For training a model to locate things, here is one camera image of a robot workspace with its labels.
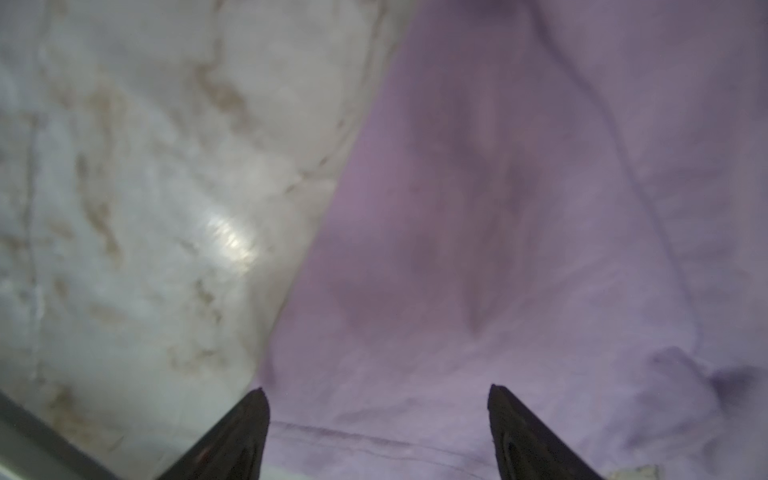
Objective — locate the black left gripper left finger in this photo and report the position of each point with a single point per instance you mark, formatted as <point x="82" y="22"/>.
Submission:
<point x="232" y="449"/>

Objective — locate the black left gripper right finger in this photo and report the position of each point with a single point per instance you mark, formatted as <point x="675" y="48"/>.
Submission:
<point x="525" y="448"/>

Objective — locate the lilac t-shirt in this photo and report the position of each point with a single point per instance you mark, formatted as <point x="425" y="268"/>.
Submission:
<point x="566" y="198"/>

